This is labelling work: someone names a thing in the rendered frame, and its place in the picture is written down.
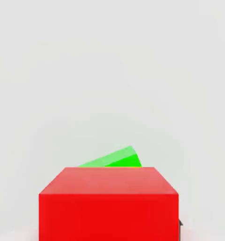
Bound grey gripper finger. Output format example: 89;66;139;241
178;218;184;241

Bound small red cube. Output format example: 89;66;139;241
38;166;179;241

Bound small green cube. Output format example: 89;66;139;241
78;145;143;168

